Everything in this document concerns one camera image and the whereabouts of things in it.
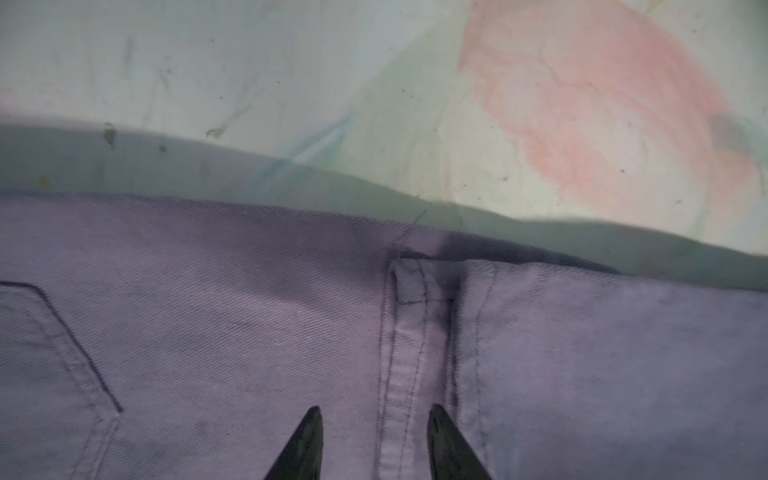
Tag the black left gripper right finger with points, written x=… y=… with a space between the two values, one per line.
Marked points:
x=450 y=455

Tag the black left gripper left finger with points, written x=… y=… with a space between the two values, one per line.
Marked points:
x=300 y=450

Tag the purple trousers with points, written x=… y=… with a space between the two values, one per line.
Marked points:
x=167 y=339

